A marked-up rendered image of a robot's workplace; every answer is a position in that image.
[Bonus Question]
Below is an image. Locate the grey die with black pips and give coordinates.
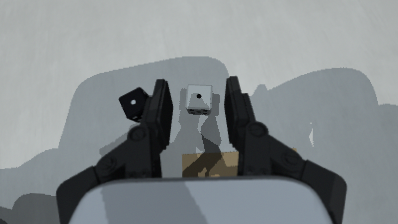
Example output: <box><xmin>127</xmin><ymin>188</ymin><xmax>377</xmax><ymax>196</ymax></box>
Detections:
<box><xmin>185</xmin><ymin>84</ymin><xmax>212</xmax><ymax>115</ymax></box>

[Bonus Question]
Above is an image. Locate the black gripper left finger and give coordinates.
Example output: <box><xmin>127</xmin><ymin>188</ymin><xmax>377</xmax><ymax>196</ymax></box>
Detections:
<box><xmin>56</xmin><ymin>79</ymin><xmax>173</xmax><ymax>224</ymax></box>

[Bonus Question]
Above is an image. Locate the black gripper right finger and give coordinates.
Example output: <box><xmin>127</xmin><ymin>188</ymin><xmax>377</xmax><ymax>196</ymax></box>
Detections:
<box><xmin>224</xmin><ymin>76</ymin><xmax>347</xmax><ymax>224</ymax></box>

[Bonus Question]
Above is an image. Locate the tan flat mat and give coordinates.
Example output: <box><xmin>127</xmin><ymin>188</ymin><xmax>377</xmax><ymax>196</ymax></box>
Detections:
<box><xmin>182</xmin><ymin>152</ymin><xmax>239</xmax><ymax>177</ymax></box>

